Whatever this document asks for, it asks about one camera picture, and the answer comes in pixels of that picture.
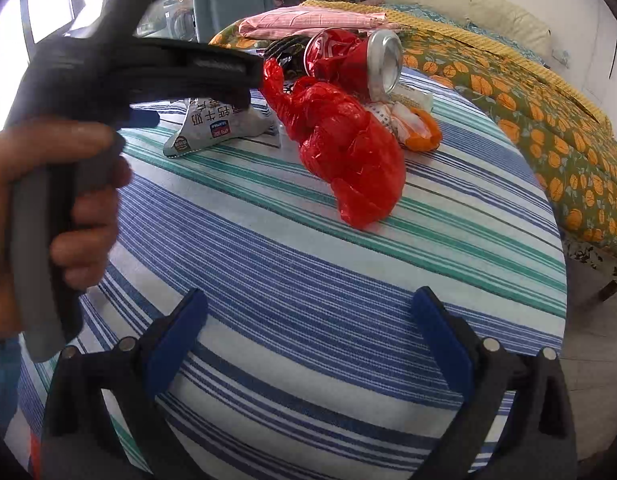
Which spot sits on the window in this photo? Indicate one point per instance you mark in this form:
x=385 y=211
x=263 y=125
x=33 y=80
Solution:
x=48 y=5

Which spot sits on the crushed red soda can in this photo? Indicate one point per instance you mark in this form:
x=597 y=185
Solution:
x=338 y=55

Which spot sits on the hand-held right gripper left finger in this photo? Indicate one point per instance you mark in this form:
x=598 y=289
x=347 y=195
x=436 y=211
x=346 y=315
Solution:
x=181 y=337

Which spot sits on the floral bed skirt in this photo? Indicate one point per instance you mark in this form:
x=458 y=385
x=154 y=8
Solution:
x=593 y=257

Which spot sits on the person's blue pants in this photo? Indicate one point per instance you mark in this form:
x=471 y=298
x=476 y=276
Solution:
x=1 y=380

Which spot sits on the teal patterned bed sheet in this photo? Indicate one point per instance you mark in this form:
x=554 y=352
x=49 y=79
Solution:
x=428 y=10

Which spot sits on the blue green striped tablecloth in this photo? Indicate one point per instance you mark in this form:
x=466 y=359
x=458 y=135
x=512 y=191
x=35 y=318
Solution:
x=288 y=285

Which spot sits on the bed with orange floral cover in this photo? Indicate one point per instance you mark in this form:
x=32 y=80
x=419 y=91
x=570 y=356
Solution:
x=563 y=125

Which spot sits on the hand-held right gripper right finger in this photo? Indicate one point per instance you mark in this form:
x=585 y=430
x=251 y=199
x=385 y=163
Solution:
x=438 y=337

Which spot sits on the person's left hand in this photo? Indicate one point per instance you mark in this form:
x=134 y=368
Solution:
x=96 y=220

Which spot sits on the cream headboard cushion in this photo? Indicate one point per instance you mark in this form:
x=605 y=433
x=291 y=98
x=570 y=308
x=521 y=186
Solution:
x=463 y=5

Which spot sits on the gray snack packet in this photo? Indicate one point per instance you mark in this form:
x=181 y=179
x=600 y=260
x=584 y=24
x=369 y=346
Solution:
x=208 y=127

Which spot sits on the white wardrobe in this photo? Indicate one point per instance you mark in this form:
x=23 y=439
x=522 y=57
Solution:
x=608 y=100

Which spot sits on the white orange plastic wrapper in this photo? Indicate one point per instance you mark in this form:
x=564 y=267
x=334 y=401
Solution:
x=418 y=130

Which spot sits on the pink checked folded cloth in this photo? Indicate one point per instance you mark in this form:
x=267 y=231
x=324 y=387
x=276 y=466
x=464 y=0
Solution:
x=308 y=20

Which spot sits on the black foam net sleeve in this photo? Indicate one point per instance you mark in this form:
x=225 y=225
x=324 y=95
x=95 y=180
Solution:
x=283 y=50

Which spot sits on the red cloth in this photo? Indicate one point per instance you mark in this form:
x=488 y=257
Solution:
x=35 y=460

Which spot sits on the red plastic bag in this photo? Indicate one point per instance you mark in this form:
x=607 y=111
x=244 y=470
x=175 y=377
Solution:
x=348 y=150

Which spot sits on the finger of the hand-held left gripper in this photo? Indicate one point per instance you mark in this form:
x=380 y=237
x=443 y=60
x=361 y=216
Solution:
x=198 y=97
x=213 y=62

